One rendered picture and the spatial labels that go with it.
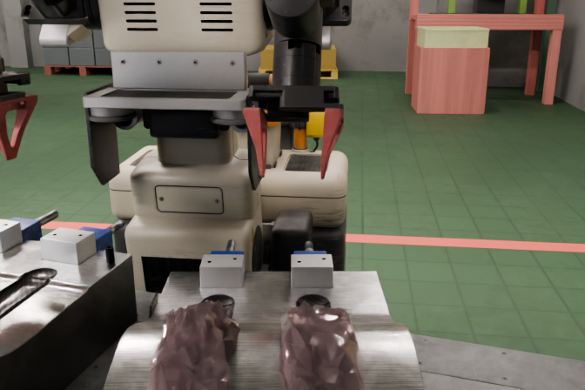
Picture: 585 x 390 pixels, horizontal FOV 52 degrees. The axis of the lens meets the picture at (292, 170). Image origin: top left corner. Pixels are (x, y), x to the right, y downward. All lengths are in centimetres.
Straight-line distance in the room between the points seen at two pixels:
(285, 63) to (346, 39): 880
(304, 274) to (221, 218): 38
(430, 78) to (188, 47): 529
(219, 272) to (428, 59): 555
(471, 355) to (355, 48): 887
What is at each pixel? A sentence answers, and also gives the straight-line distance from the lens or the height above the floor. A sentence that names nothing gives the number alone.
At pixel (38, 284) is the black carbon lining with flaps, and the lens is 73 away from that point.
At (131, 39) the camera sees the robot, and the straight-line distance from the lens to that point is 103.
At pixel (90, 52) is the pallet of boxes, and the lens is 937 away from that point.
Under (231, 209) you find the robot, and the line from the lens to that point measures 106.
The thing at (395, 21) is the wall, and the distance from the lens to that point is 948.
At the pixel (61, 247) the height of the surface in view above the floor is 91.
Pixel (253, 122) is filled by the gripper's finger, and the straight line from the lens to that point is 67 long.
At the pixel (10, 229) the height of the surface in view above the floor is 91.
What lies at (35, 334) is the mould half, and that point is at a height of 88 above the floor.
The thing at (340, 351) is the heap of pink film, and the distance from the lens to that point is 52.
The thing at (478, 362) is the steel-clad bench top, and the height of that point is 80.
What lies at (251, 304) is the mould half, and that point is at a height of 85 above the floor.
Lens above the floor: 119
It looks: 17 degrees down
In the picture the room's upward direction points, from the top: straight up
